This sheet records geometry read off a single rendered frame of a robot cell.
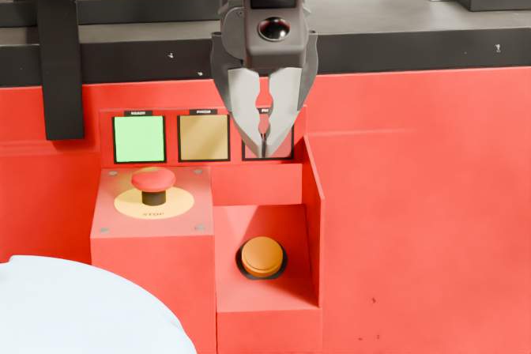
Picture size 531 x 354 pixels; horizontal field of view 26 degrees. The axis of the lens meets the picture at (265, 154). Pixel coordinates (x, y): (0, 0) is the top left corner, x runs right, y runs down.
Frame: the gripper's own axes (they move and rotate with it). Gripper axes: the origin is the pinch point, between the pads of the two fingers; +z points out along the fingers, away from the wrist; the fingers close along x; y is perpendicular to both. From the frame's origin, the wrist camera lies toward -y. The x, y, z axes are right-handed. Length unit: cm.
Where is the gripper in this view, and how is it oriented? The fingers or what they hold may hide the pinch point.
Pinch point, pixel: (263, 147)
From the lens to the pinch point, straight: 100.8
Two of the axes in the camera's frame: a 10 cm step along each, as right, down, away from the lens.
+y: -0.7, -4.4, 8.9
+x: -10.0, 0.2, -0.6
